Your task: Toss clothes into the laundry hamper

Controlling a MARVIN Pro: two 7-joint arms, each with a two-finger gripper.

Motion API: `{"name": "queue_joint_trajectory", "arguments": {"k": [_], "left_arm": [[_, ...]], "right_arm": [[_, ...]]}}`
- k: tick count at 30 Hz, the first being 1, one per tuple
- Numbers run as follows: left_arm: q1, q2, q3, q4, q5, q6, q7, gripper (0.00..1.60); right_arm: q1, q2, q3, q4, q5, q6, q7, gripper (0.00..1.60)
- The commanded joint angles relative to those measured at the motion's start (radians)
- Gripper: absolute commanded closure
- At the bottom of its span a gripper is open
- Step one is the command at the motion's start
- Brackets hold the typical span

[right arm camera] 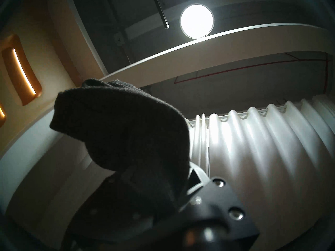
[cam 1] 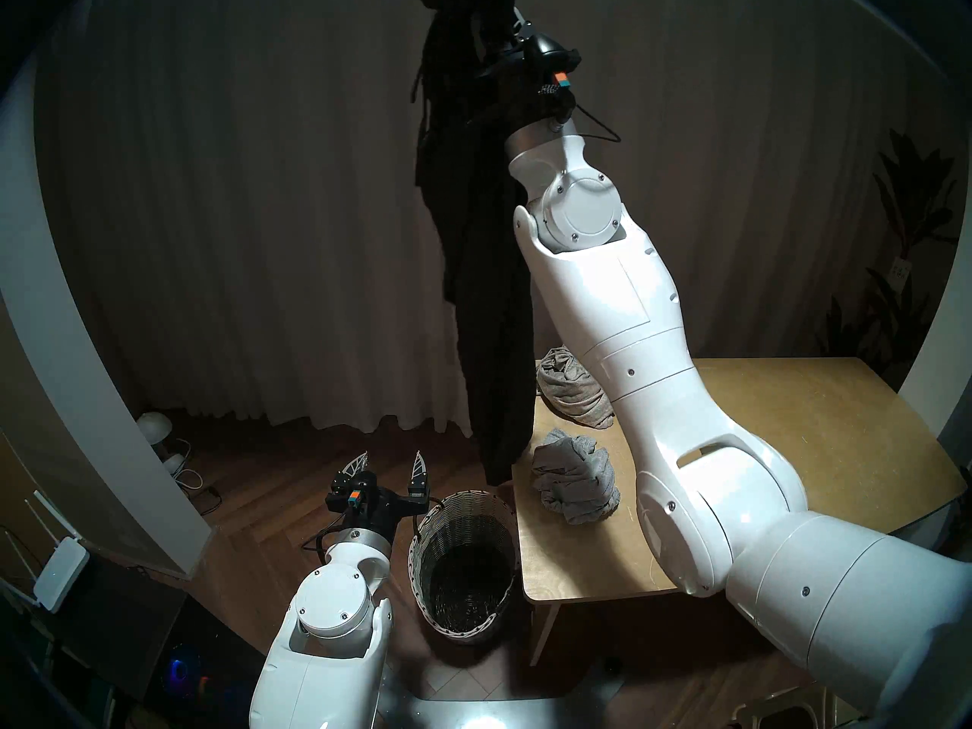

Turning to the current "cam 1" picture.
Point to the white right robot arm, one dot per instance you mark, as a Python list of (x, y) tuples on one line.
[(683, 431)]

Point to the black low cabinet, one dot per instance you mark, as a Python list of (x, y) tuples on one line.
[(121, 621)]

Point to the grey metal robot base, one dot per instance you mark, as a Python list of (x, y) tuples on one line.
[(501, 712)]

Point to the black computer case RGB fans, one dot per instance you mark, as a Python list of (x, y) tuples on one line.
[(182, 670)]

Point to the light wooden table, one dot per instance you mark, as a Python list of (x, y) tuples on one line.
[(835, 431)]

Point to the grey garment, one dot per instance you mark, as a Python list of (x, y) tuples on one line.
[(573, 473)]

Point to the dark leafy houseplant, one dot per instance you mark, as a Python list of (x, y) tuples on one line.
[(911, 203)]

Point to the long pleated curtain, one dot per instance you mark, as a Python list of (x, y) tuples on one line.
[(228, 203)]

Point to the white wifi router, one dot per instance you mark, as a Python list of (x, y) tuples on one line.
[(59, 575)]

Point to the small white round device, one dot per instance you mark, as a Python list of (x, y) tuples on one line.
[(175, 463)]

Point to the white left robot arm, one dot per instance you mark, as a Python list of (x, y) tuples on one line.
[(326, 644)]

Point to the black knit garment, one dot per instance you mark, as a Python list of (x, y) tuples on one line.
[(486, 279)]

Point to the white mushroom lamp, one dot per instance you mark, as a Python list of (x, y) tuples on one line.
[(154, 425)]

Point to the woven wicker laundry hamper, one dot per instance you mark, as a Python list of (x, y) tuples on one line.
[(463, 568)]

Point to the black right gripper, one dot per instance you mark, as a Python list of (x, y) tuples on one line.
[(543, 82)]

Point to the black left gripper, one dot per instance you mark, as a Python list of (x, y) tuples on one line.
[(372, 503)]

